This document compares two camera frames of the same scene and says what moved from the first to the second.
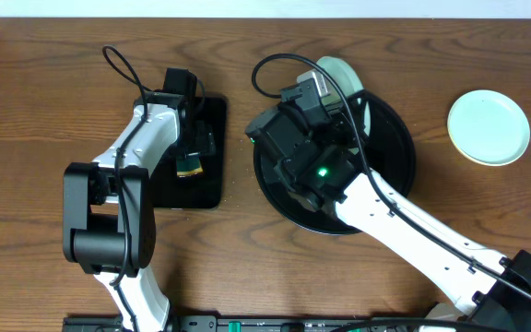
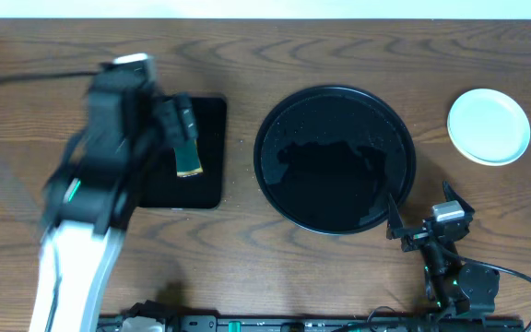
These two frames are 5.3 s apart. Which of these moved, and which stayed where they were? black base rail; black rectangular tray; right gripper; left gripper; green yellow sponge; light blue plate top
Moved: light blue plate top; left gripper; right gripper
Stayed: black base rail; black rectangular tray; green yellow sponge
